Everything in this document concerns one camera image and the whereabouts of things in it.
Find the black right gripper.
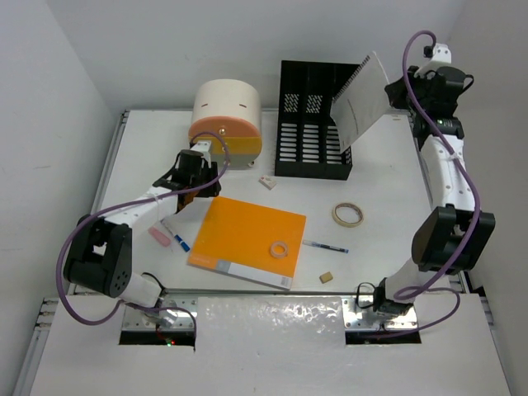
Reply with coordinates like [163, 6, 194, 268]
[388, 65, 436, 115]

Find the white spiral manual booklet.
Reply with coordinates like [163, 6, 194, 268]
[330, 51, 390, 153]

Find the cream round drawer cabinet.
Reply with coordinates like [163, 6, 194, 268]
[188, 79, 262, 169]

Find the orange notebook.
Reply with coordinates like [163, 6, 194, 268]
[188, 196, 306, 290]

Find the black mesh file organizer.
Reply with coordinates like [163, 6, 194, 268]
[274, 60, 358, 181]

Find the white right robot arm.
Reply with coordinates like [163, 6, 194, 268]
[372, 66, 496, 316]

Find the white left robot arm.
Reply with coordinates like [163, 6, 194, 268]
[63, 141, 220, 309]

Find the white blue marker pen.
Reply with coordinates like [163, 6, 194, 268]
[161, 219, 191, 252]

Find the pink eraser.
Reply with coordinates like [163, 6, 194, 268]
[148, 227, 172, 248]

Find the clear tape roll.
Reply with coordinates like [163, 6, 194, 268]
[270, 241, 289, 259]

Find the beige masking tape roll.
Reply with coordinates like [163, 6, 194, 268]
[332, 202, 365, 228]

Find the blue gel pen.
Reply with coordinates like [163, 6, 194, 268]
[302, 240, 349, 254]

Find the tan eraser block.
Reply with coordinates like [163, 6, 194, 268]
[319, 272, 333, 284]

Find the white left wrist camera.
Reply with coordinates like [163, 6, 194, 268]
[190, 140, 212, 166]

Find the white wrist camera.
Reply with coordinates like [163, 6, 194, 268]
[414, 43, 451, 78]
[190, 140, 212, 166]

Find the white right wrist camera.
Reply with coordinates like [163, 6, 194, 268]
[414, 43, 451, 78]

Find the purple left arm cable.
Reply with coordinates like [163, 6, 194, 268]
[55, 130, 232, 343]

